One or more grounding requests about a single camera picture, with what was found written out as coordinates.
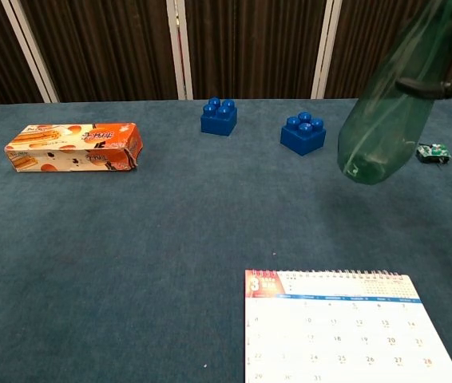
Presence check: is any blue table cloth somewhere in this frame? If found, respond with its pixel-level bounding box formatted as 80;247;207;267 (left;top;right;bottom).
0;97;452;383

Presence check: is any small green toy car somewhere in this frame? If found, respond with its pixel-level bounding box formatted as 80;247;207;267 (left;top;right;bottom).
415;142;452;165

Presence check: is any green spray bottle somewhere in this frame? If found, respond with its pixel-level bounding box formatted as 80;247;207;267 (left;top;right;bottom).
336;0;452;188

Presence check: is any white partition frame post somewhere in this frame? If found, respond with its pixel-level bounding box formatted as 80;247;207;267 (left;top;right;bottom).
165;0;194;101
0;0;60;104
310;0;345;100

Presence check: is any blue building block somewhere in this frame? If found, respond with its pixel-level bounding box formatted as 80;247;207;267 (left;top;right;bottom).
200;97;238;137
280;111;327;157

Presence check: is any white spiral desk calendar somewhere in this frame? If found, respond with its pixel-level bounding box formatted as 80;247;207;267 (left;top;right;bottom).
244;268;452;383

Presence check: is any orange snack box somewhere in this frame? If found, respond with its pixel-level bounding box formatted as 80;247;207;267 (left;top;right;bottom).
3;122;144;173

